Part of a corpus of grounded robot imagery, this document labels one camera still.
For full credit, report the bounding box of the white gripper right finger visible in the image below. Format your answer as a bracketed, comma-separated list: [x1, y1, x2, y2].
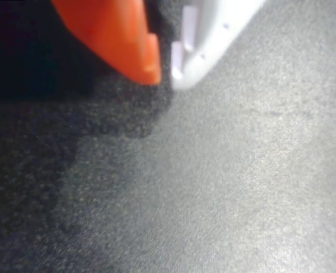
[169, 0, 267, 91]

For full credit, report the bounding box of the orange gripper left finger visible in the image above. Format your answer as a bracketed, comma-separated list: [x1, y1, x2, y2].
[50, 0, 162, 85]

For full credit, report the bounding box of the black table mat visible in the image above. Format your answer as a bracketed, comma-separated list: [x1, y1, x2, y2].
[0, 0, 336, 273]

